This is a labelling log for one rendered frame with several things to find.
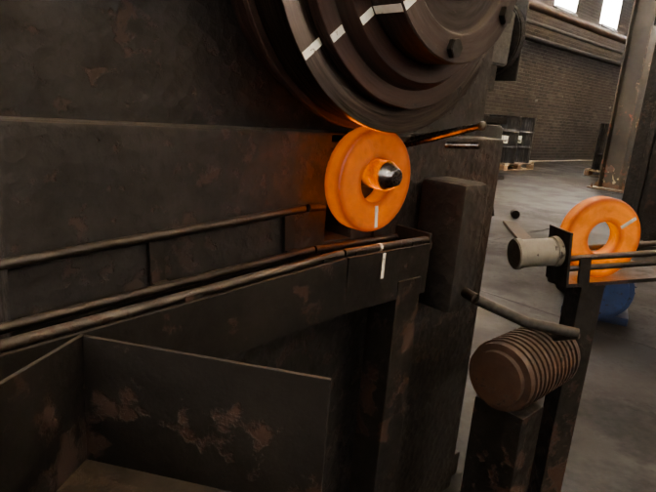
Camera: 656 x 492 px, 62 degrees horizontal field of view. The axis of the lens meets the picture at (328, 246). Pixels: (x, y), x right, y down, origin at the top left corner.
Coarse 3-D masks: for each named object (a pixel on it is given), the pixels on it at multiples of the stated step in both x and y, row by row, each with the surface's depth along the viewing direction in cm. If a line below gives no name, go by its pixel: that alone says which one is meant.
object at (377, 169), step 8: (376, 160) 80; (384, 160) 80; (368, 168) 80; (376, 168) 79; (384, 168) 78; (392, 168) 78; (368, 176) 80; (376, 176) 79; (384, 176) 78; (392, 176) 78; (400, 176) 79; (368, 184) 81; (376, 184) 80; (384, 184) 79; (392, 184) 79
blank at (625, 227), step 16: (576, 208) 104; (592, 208) 103; (608, 208) 103; (624, 208) 104; (576, 224) 103; (592, 224) 104; (608, 224) 107; (624, 224) 105; (576, 240) 104; (608, 240) 108; (624, 240) 106; (592, 272) 106; (608, 272) 107
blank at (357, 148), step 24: (360, 144) 78; (384, 144) 81; (336, 168) 77; (360, 168) 79; (408, 168) 86; (336, 192) 77; (360, 192) 80; (384, 192) 84; (336, 216) 81; (360, 216) 81; (384, 216) 85
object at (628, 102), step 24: (648, 0) 791; (648, 24) 795; (648, 48) 790; (624, 72) 825; (648, 72) 811; (624, 96) 829; (624, 120) 833; (624, 144) 836; (600, 168) 853; (624, 168) 836
